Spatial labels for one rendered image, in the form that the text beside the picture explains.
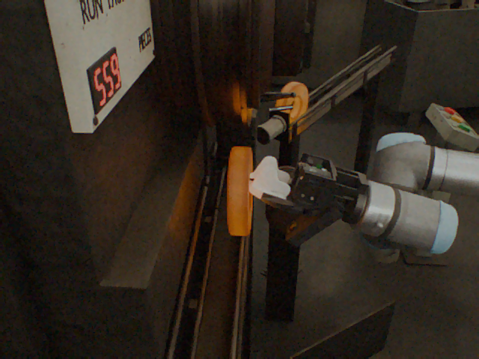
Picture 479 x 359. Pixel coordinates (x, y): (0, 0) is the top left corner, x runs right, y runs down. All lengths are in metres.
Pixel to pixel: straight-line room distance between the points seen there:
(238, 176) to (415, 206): 0.30
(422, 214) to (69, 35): 0.60
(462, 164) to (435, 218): 0.18
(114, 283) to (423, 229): 0.50
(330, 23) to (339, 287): 2.24
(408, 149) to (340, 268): 1.02
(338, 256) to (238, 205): 1.27
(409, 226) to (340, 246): 1.22
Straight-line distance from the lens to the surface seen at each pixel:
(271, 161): 0.76
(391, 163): 0.93
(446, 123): 1.71
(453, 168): 0.95
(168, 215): 0.64
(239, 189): 0.69
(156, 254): 0.57
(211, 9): 0.63
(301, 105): 1.48
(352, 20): 3.52
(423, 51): 3.03
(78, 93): 0.43
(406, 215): 0.78
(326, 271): 1.86
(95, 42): 0.46
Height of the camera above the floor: 1.24
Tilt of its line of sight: 31 degrees down
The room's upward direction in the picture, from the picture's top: straight up
